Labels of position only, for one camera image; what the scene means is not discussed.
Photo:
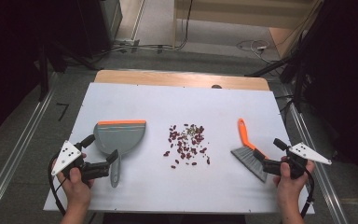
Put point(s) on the person's left hand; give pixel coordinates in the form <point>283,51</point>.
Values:
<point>76,194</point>

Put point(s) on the black stand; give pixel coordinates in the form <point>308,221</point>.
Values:
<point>43,74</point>
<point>292,68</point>

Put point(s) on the grey dustpan with orange lip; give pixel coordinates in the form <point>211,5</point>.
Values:
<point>121,138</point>

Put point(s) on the light wooden furniture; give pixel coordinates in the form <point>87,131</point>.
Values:
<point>245,15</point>

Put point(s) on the dark cabinet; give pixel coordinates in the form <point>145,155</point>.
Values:
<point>99,25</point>

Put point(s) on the person's right hand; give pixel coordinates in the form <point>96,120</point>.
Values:
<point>290,194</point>

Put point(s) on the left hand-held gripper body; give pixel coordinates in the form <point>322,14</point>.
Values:
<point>66,155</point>

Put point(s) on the white table board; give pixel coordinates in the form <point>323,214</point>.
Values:
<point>167,105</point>

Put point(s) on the wooden table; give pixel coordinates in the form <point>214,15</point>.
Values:
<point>167,78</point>

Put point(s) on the metal floor rail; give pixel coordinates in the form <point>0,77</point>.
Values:
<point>320,174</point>
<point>21,143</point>

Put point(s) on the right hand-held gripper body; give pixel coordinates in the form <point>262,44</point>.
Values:
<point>307,153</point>

